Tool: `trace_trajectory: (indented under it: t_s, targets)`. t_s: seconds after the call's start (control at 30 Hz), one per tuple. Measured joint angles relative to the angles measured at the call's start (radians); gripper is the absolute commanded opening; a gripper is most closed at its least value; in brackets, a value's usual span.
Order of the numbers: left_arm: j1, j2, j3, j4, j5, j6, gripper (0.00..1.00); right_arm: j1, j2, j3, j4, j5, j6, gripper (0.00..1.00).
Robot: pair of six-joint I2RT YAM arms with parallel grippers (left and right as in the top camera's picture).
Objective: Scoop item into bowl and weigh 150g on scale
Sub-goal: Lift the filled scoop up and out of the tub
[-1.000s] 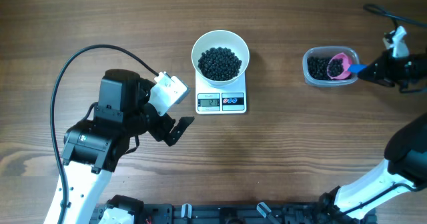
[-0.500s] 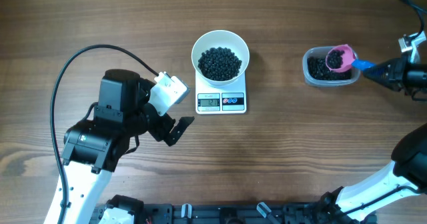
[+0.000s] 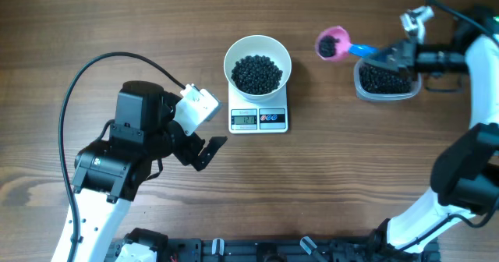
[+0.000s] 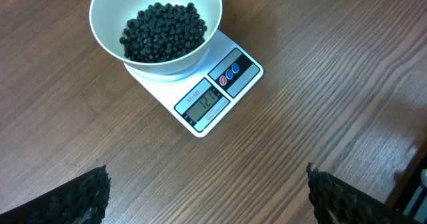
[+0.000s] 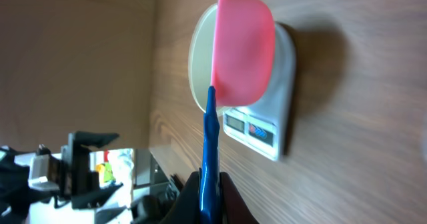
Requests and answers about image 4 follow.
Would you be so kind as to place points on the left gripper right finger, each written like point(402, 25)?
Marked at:
point(335, 201)

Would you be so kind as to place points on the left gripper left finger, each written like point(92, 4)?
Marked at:
point(84, 199)

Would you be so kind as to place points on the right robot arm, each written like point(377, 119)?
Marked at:
point(407, 199)

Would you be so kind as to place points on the white digital kitchen scale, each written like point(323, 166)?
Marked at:
point(200, 97)

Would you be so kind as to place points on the white bowl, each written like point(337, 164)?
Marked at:
point(108, 18)

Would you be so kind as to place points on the black beans in bowl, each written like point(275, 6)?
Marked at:
point(163, 33)

